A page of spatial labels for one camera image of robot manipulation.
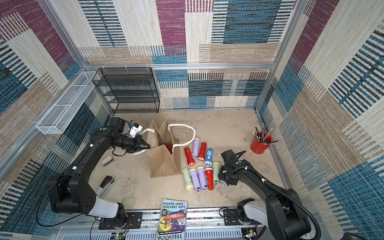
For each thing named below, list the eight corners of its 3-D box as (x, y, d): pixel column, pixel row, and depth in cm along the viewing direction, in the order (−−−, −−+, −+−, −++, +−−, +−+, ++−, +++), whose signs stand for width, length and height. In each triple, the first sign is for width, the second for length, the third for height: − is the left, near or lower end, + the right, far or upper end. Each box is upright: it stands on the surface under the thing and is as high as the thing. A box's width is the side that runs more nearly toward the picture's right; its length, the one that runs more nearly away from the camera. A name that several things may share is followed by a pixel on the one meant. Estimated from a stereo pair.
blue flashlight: (203, 166, 93) (204, 164, 90) (207, 149, 100) (207, 147, 98) (211, 167, 92) (211, 165, 90) (214, 151, 99) (214, 148, 97)
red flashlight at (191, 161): (188, 167, 92) (188, 165, 90) (183, 150, 99) (182, 147, 97) (195, 164, 93) (195, 162, 91) (189, 148, 100) (189, 146, 98)
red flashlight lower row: (206, 190, 84) (206, 188, 81) (205, 169, 91) (205, 167, 89) (214, 190, 84) (214, 188, 81) (212, 169, 91) (213, 167, 89)
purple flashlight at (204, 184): (201, 190, 84) (201, 188, 81) (196, 168, 91) (196, 166, 89) (208, 188, 84) (208, 187, 82) (203, 167, 92) (203, 165, 90)
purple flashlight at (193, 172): (195, 192, 83) (195, 190, 81) (189, 171, 91) (189, 169, 88) (202, 189, 84) (202, 188, 81) (195, 169, 91) (195, 167, 89)
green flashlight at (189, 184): (187, 192, 83) (186, 190, 81) (181, 170, 91) (181, 168, 88) (194, 189, 84) (194, 188, 82) (188, 168, 91) (188, 166, 89)
